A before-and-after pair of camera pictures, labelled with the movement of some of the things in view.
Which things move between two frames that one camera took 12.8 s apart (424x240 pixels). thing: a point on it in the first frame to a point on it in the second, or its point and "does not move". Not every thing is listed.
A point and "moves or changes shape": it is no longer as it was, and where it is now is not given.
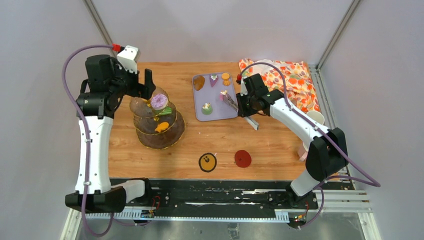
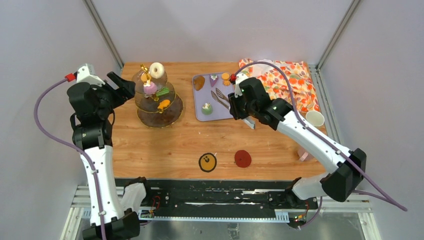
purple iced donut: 159,101 to 160,70
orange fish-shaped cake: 163,126 to 163,104
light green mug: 317,116 does not move
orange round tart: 225,76 does not move
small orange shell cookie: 226,83 does not move
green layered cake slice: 166,110 to 162,91
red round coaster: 242,158 does not move
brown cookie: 198,82 does not move
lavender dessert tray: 214,96 does not move
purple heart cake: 213,79 does not move
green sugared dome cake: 207,109 does not move
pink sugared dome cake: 223,95 moves or changes shape
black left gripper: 146,90 to 126,87
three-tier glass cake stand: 157,125 moves or changes shape
